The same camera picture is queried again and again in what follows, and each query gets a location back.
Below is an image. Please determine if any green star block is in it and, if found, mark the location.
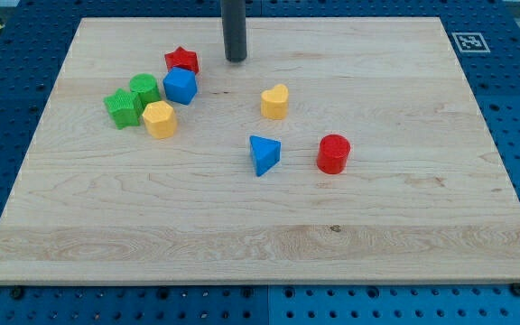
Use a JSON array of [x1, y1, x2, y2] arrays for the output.
[[103, 88, 143, 129]]

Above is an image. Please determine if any green cylinder block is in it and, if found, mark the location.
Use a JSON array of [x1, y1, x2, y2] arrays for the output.
[[129, 73, 161, 107]]

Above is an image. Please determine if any white fiducial marker tag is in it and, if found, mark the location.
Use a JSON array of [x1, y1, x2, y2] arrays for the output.
[[451, 32, 490, 53]]

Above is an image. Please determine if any yellow hexagon block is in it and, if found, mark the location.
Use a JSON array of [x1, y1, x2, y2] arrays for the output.
[[142, 101, 178, 139]]

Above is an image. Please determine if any blue cube block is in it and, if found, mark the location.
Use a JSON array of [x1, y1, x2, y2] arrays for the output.
[[162, 67, 198, 105]]

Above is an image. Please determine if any light wooden board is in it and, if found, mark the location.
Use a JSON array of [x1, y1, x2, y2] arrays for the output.
[[0, 17, 520, 286]]

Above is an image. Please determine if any blue triangle block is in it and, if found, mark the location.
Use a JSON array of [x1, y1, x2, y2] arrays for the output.
[[249, 135, 282, 177]]

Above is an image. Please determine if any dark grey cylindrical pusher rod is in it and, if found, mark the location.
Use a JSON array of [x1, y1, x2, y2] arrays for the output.
[[220, 0, 247, 63]]

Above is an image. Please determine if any red star block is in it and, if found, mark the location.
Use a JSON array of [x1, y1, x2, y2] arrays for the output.
[[164, 46, 200, 74]]

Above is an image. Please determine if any yellow heart block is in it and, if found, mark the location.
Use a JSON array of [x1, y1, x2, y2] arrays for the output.
[[261, 84, 289, 120]]

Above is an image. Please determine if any red cylinder block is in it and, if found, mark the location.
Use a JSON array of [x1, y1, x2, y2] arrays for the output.
[[316, 134, 351, 174]]

